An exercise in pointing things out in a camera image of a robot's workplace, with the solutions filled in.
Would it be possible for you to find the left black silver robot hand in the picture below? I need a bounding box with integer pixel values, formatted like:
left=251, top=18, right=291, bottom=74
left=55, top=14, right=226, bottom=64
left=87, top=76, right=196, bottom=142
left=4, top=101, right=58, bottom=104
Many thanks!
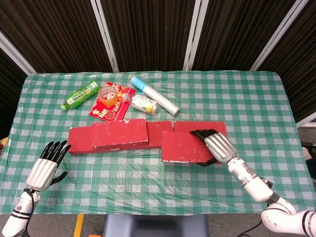
left=25, top=140, right=72, bottom=193

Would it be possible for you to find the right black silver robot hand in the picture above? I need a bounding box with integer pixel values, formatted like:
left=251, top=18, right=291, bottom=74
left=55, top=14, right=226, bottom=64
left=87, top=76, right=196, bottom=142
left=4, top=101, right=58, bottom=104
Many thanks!
left=189, top=128, right=238, bottom=167

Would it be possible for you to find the red brick front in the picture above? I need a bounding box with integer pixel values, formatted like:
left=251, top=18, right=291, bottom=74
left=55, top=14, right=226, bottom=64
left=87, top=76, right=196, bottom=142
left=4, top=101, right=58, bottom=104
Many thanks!
left=160, top=130, right=222, bottom=165

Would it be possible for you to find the red brick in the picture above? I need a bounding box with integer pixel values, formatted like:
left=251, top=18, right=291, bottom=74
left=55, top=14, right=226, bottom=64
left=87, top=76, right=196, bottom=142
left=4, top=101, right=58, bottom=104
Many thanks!
left=160, top=130, right=222, bottom=165
left=120, top=120, right=175, bottom=151
left=68, top=126, right=122, bottom=156
left=174, top=120, right=228, bottom=149
left=90, top=118, right=150, bottom=151

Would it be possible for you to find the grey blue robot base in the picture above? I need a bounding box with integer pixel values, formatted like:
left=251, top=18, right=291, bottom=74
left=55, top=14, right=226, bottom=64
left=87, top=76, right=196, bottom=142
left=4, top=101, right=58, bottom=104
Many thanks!
left=103, top=214, right=210, bottom=237

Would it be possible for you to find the yellow floor tape strip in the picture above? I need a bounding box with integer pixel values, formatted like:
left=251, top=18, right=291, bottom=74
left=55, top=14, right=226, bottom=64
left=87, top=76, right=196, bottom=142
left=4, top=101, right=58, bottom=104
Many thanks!
left=73, top=213, right=85, bottom=237

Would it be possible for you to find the green white checkered tablecloth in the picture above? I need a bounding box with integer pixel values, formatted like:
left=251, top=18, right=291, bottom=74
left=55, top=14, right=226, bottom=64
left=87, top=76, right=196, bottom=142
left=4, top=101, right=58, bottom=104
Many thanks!
left=0, top=70, right=316, bottom=217

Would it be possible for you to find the small white label drink bottle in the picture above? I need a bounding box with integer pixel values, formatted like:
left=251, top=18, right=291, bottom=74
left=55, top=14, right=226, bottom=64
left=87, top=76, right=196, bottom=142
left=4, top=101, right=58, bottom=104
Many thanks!
left=123, top=93, right=159, bottom=116

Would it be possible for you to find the red spiral notebook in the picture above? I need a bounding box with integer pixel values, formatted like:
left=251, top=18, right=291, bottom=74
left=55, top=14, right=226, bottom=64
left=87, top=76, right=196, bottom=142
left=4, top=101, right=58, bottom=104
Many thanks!
left=88, top=81, right=136, bottom=122

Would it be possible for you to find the green tea plastic bottle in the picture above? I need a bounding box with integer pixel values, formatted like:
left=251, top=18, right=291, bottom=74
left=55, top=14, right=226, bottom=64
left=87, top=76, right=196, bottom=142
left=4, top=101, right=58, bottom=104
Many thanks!
left=60, top=79, right=101, bottom=111

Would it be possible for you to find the grey box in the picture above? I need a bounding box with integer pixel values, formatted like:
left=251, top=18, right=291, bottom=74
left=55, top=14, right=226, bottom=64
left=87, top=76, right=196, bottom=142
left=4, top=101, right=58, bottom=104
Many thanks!
left=297, top=123, right=316, bottom=149

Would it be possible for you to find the black rounded object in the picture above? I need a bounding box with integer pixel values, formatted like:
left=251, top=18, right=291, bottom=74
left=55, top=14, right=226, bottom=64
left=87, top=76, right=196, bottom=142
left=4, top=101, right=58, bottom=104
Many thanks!
left=302, top=147, right=316, bottom=180

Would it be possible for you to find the clear yellowish tape roll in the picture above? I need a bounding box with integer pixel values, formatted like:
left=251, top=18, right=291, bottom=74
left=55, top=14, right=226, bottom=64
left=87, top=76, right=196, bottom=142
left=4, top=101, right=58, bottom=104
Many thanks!
left=98, top=85, right=119, bottom=107

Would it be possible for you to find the dark corrugated partition screen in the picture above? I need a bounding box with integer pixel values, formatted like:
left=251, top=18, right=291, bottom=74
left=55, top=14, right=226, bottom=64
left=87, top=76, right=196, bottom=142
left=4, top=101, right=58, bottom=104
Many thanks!
left=0, top=0, right=316, bottom=124

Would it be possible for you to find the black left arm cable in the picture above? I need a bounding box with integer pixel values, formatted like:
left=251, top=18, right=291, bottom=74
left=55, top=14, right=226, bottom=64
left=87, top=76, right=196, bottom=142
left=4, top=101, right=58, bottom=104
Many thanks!
left=23, top=189, right=35, bottom=237

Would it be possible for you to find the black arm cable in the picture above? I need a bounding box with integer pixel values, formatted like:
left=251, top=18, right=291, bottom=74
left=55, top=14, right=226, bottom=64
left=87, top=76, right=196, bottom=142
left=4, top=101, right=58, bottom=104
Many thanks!
left=245, top=218, right=264, bottom=235
left=23, top=189, right=35, bottom=237

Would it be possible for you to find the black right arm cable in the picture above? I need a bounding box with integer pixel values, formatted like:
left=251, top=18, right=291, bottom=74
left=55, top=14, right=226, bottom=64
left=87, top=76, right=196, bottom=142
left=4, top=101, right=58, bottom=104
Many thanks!
left=245, top=218, right=264, bottom=235

